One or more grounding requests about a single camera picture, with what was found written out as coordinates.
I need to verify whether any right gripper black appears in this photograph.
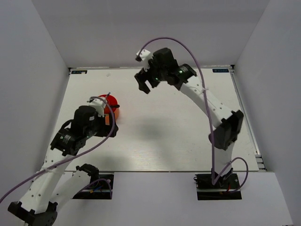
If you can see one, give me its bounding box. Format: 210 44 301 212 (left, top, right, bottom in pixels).
135 57 166 95

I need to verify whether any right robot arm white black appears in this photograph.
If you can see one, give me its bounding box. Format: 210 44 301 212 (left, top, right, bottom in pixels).
135 48 244 188

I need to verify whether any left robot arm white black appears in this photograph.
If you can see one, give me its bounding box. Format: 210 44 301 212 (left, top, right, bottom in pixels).
8 103 118 226

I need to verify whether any red round pen holder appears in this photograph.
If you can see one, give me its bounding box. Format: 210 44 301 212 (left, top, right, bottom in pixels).
99 94 120 125

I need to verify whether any left blue table label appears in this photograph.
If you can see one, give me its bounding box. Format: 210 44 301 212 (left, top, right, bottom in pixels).
71 70 87 74

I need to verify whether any blue table label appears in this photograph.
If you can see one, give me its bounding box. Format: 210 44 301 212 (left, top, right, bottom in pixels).
212 68 229 73
71 70 87 74

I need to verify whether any right blue table label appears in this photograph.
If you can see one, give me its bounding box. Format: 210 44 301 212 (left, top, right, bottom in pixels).
212 68 229 73

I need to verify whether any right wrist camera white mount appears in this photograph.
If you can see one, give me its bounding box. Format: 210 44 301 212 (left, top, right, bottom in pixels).
135 49 152 72

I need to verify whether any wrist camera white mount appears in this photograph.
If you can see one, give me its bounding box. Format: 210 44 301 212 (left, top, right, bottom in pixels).
135 49 152 72
87 97 108 118

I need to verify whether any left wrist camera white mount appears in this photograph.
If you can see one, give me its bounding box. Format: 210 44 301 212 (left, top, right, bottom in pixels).
87 97 108 118

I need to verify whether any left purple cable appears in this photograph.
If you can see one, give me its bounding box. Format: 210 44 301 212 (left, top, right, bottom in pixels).
0 96 119 203

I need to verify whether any purple cable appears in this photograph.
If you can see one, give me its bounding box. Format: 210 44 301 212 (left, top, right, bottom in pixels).
0 96 119 203
138 37 249 193

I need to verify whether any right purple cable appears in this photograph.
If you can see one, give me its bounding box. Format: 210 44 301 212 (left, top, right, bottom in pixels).
138 37 249 193

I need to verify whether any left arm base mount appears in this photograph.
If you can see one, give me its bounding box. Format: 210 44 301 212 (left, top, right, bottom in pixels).
73 173 114 200

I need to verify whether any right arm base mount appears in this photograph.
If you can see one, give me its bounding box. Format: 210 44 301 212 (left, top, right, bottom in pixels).
193 173 242 201

